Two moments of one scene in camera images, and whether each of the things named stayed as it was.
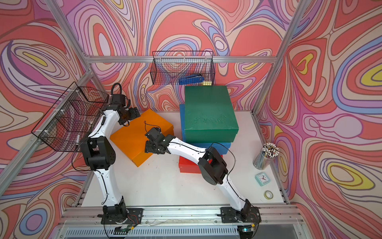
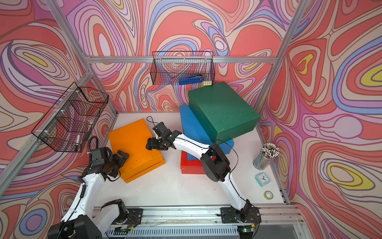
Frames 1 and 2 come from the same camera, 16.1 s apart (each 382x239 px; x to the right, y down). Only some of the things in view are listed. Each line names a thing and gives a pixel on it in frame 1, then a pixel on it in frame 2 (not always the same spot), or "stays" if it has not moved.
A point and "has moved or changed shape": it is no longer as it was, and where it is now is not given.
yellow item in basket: (207, 83) stays
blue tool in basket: (195, 78) stays
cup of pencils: (268, 152) stays
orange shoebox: (131, 138) has moved or changed shape
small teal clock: (262, 179) stays
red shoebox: (187, 166) stays
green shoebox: (209, 115) has moved or changed shape
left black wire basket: (70, 121) stays
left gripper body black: (133, 115) -> (118, 162)
